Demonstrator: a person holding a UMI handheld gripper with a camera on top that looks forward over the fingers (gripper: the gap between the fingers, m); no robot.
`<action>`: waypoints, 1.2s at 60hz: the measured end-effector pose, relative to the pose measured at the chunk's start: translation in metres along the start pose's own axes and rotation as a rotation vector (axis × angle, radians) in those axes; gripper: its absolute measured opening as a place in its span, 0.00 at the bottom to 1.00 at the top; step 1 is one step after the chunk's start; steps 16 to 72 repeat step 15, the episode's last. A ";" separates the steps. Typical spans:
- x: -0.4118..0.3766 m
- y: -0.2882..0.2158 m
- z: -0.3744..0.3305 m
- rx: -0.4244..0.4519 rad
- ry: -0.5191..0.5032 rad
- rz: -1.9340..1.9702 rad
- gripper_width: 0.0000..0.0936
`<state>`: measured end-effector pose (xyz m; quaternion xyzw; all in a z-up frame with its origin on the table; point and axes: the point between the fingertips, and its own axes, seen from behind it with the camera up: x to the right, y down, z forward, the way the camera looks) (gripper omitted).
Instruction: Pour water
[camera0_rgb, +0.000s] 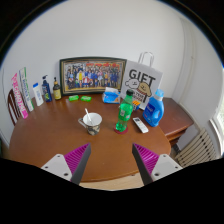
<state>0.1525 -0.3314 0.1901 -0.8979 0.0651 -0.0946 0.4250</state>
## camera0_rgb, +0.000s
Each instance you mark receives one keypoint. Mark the dark amber pump bottle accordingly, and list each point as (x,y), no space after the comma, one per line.
(57,92)

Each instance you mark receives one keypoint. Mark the green and white long box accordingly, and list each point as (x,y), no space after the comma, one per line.
(26,90)

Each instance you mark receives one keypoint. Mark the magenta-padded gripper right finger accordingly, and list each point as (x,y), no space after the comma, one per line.
(165,166)

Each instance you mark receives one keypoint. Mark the white radiator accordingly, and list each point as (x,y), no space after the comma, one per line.
(196,148)

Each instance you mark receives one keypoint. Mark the white spoon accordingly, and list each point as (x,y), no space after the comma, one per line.
(88,115)

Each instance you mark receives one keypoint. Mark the blue detergent bottle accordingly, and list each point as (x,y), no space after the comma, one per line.
(153,111)

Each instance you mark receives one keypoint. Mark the white paper gift bag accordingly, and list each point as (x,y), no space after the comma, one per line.
(133,68)

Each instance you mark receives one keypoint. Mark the white remote control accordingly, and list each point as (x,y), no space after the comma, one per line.
(140,125)

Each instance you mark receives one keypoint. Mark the green plastic drink bottle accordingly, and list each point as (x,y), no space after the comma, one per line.
(125,111)

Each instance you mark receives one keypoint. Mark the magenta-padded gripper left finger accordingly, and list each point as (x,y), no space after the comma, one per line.
(54,166)

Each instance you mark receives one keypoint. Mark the framed group photo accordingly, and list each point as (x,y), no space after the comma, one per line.
(91,76)

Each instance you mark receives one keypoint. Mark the dark blue pump bottle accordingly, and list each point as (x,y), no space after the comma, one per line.
(47,91)

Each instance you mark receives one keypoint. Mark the blue tissue pack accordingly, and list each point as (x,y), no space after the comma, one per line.
(110,97)

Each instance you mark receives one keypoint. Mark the pink and white long box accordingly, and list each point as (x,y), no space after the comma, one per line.
(19,96)

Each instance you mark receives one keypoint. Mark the colourful puzzle cube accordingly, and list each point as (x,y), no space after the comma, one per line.
(136,105)

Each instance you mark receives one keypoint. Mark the white window frame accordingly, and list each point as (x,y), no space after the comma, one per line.
(220,118)

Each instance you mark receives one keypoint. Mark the brown wooden side cabinet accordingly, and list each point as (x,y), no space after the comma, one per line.
(176,116)

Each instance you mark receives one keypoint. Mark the white tube with blue label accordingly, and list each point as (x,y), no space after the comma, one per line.
(38,96)

